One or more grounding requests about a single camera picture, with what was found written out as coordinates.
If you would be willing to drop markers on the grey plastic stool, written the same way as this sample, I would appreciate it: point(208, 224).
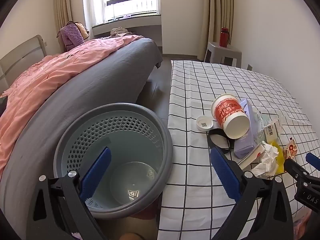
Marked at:
point(222, 52)

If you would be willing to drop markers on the red and white paper cup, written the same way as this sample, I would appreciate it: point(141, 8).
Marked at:
point(228, 112)

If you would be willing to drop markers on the white and green plastic packet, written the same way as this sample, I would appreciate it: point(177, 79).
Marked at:
point(261, 127)

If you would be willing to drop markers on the crumpled white paper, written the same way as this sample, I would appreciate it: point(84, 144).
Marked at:
point(265, 162)

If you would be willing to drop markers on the beige crumpled cloth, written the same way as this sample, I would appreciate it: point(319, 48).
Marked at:
point(118, 31)

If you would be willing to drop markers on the white sheer curtain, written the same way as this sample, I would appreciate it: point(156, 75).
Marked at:
point(93, 2)

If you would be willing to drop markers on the beige curtain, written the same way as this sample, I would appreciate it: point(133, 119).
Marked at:
point(218, 5)
point(62, 5)

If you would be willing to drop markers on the small white barcode box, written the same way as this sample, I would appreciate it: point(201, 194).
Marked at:
point(273, 130)

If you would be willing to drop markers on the grey perforated waste bin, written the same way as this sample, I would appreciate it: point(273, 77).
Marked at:
point(120, 160)

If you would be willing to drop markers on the red and white snack wrapper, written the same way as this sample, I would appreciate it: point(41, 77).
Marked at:
point(292, 148)

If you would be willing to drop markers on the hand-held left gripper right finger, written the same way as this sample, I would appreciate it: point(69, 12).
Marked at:
point(225, 175)

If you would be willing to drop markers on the black hair band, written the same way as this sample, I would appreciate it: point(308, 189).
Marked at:
point(212, 131)

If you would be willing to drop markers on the red water bottle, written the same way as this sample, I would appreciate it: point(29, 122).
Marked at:
point(223, 38)

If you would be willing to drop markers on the white round plastic lid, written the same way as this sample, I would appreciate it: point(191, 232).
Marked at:
point(204, 123)

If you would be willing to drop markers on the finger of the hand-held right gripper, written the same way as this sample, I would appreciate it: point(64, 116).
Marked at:
point(313, 158)
point(295, 168)

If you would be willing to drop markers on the grey window ledge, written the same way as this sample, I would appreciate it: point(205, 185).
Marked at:
point(140, 23)

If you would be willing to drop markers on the grey headboard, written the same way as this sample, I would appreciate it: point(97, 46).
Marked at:
point(25, 52)

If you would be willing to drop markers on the purple knitted bag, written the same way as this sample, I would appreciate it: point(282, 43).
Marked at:
point(70, 36)

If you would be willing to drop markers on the pale purple carton box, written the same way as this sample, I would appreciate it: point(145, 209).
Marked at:
point(246, 145)

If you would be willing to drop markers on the pink blanket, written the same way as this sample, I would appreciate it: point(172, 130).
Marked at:
point(50, 80)

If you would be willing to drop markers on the beige quilted bag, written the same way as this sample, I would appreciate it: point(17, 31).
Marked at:
point(83, 31)

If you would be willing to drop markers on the yellow plastic wrapper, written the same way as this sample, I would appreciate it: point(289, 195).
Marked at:
point(280, 155)

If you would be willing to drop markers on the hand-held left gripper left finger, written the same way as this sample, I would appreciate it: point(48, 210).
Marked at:
point(96, 172)

